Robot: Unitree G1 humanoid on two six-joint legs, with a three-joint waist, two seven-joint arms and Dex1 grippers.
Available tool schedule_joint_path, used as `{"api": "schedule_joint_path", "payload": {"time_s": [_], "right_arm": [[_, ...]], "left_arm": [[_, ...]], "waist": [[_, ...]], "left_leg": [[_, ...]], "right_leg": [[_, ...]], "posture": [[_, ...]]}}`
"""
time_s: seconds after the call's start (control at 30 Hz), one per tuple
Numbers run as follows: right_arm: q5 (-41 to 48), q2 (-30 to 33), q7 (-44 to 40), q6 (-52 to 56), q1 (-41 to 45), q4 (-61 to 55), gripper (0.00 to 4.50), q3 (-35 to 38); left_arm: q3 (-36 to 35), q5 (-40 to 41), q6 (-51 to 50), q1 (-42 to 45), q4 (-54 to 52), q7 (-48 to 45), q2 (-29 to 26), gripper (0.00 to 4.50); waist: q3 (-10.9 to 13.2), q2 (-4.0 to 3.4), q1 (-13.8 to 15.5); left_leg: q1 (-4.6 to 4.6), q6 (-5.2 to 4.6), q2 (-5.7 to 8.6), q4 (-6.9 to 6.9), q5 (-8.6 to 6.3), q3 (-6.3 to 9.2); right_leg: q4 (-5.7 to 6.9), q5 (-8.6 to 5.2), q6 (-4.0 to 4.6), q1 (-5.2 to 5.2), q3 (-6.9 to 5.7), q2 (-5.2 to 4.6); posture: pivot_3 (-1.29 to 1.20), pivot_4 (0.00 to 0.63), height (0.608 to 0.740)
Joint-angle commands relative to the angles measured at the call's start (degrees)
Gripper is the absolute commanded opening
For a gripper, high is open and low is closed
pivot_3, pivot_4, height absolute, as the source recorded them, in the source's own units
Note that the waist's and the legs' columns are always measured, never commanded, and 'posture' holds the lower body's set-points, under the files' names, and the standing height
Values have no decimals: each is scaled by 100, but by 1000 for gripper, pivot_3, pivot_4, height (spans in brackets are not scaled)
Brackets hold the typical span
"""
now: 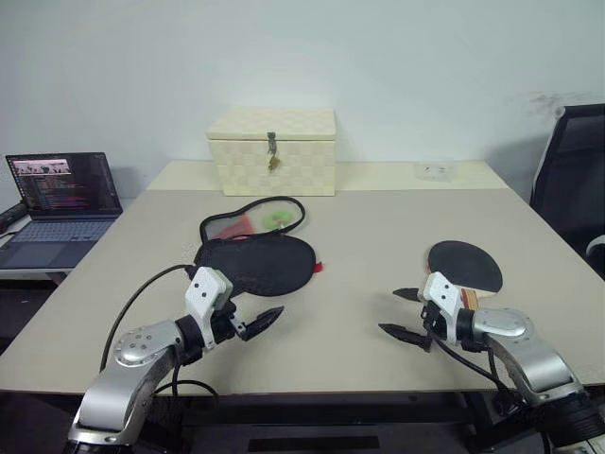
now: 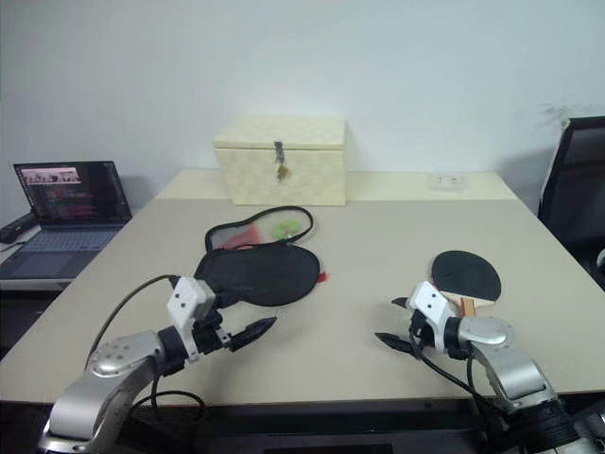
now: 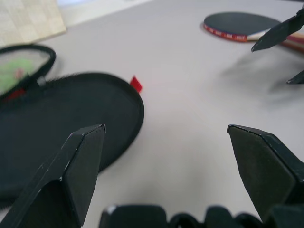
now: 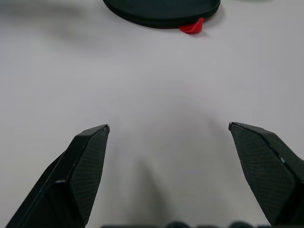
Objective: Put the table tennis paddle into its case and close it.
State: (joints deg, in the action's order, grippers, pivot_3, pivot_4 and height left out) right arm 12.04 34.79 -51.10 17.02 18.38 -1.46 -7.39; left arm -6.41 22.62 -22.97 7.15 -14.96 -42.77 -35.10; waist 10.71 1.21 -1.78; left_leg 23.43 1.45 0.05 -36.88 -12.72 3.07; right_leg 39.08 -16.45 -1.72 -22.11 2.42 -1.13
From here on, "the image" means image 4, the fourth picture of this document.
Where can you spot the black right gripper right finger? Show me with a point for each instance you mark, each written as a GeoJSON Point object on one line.
{"type": "Point", "coordinates": [268, 175]}

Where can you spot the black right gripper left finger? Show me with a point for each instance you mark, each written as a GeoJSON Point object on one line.
{"type": "Point", "coordinates": [71, 180]}

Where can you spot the red zipper pull tab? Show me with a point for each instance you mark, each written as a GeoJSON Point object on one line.
{"type": "Point", "coordinates": [192, 28]}

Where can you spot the black red paddle case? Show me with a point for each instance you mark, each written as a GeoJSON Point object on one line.
{"type": "Point", "coordinates": [161, 9]}

